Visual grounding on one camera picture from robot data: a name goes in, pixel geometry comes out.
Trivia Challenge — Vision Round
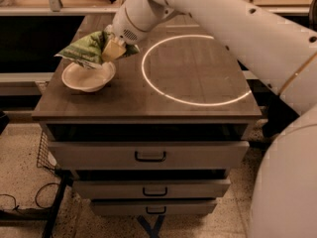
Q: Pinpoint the grey drawer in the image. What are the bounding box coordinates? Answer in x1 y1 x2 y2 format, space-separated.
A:
49 141 249 171
90 199 217 216
73 179 231 199

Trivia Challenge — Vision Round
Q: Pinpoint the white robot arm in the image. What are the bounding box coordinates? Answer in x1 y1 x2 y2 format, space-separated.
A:
112 0 317 238

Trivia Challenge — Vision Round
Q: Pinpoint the black floor cable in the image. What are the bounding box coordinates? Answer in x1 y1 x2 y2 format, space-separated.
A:
0 181 61 211

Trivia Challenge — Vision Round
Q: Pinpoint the black office chair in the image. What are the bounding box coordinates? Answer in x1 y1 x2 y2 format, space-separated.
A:
248 79 299 152

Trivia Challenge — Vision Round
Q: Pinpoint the white paper bowl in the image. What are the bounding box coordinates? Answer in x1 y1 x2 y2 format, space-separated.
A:
61 62 116 92

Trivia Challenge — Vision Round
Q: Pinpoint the bottom grey drawer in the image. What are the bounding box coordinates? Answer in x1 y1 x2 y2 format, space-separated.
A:
90 199 217 216

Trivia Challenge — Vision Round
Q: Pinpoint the top grey drawer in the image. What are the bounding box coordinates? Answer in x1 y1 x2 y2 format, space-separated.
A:
49 141 249 171

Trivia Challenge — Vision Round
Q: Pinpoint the grey drawer cabinet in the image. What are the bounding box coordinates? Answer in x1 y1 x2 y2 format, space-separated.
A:
32 14 263 216

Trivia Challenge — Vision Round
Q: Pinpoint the black wire mesh basket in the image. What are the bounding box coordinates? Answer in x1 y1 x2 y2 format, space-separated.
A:
37 132 56 175

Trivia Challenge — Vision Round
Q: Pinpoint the black metal stand leg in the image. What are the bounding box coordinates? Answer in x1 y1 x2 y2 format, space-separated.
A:
0 176 70 238

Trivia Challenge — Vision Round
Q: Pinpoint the green jalapeno chip bag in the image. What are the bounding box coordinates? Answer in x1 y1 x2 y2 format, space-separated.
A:
56 30 140 69

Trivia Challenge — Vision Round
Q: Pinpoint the middle grey drawer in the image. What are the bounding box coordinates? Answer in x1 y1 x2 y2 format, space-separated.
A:
73 179 231 199

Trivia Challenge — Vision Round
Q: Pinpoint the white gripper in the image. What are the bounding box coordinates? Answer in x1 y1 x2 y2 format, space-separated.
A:
101 2 150 62

